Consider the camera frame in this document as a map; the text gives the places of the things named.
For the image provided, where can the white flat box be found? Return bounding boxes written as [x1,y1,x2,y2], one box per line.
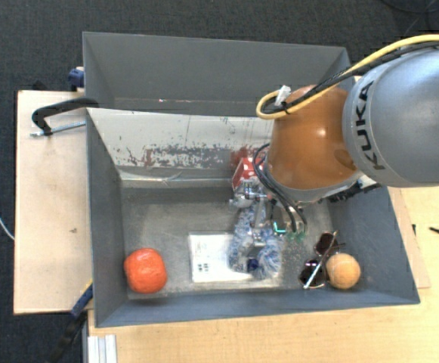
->
[187,232,280,284]

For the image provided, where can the red box with white dots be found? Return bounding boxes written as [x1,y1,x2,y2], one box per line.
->
[230,156,261,191]

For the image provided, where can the dark sunglasses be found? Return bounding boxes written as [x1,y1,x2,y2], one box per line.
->
[298,230,347,290]

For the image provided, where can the tan ball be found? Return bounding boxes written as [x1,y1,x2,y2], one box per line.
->
[325,253,362,290]

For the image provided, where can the orange toy fruit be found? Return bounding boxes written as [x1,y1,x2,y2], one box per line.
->
[123,247,168,294]

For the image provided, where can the grey metal bin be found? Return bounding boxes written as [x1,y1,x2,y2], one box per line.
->
[82,31,421,328]

